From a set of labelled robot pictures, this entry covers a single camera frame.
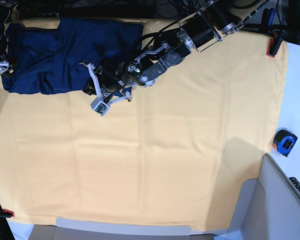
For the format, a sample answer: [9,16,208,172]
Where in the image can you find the red clamp top right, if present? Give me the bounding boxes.
[266,30,285,58]

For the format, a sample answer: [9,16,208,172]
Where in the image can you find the red clamp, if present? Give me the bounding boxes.
[266,30,285,58]
[0,209,15,218]

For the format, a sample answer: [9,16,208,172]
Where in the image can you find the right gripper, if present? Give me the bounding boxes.
[0,53,15,75]

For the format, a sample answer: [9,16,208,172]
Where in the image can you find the white cardboard box bottom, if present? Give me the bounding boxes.
[29,218,218,240]

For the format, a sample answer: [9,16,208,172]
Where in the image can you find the blue long-sleeve T-shirt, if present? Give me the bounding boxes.
[1,18,144,95]

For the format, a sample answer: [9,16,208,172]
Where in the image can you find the yellow table cloth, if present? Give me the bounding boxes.
[0,31,289,232]

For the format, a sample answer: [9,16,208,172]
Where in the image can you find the blue black tape measure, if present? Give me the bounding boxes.
[272,128,298,158]

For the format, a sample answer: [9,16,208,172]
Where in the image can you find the white cardboard box right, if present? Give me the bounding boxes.
[224,154,300,240]

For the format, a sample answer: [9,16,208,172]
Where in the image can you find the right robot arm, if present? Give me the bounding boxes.
[0,0,19,75]

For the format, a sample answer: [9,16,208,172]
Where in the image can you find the white cardboard box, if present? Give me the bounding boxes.
[224,154,300,240]
[29,218,218,240]

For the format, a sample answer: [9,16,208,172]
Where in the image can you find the black perforated object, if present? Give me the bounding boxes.
[289,177,300,193]

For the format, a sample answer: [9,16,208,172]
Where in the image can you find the red clamp bottom left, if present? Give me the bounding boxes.
[0,209,15,218]

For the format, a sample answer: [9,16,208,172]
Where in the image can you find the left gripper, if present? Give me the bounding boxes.
[82,62,133,98]

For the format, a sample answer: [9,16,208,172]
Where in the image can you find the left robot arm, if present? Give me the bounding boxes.
[83,0,251,102]

